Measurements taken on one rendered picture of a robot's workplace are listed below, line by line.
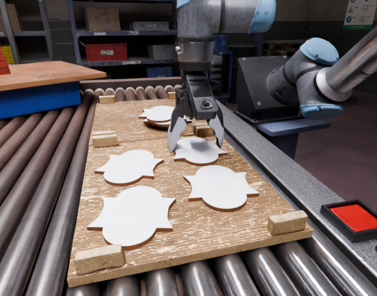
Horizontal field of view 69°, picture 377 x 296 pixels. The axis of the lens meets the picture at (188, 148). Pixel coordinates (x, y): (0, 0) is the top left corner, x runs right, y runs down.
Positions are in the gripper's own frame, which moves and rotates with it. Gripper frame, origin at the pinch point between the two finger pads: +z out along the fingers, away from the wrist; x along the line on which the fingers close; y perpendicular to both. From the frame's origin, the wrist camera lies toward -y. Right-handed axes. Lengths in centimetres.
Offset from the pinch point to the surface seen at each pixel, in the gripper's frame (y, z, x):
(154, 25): 432, -33, -55
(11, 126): 37, 2, 51
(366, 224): -31.0, 1.7, -18.9
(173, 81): 86, -2, -13
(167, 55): 440, 15, -78
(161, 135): 12.8, 0.2, 6.3
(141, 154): 0.2, -0.3, 13.3
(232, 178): -14.9, -0.1, -2.9
